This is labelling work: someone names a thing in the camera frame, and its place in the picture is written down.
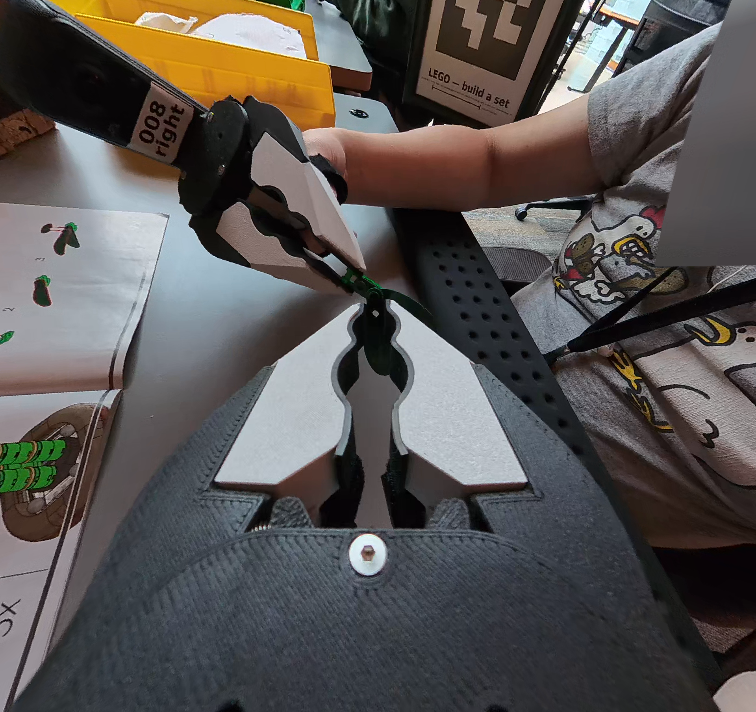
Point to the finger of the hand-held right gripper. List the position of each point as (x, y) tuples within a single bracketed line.
[(295, 180), (260, 245)]

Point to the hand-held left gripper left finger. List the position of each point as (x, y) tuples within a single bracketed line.
[(283, 428)]

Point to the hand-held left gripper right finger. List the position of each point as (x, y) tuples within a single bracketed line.
[(460, 428)]

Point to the bright green lego stem piece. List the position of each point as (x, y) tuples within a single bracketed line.
[(354, 282)]

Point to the dark green lego leaf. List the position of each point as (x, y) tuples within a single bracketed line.
[(378, 345), (407, 301)]

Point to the person's right forearm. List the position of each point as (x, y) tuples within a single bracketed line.
[(443, 162)]

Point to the black lego set box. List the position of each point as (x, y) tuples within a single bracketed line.
[(23, 136)]

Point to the person's right hand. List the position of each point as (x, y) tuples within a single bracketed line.
[(328, 144)]

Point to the yellow plastic bin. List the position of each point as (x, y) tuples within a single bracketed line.
[(236, 79)]

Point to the black perforated pad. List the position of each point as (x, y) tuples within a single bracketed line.
[(472, 310)]

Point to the white desk with wood edge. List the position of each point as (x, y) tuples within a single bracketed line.
[(342, 50)]

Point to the white crumpled bags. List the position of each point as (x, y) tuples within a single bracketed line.
[(248, 35)]

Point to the grey printed t-shirt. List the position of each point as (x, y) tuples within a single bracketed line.
[(649, 428)]

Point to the open instruction booklet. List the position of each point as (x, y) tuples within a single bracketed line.
[(71, 310)]

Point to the black framed marker sign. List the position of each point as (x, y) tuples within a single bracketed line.
[(490, 26)]

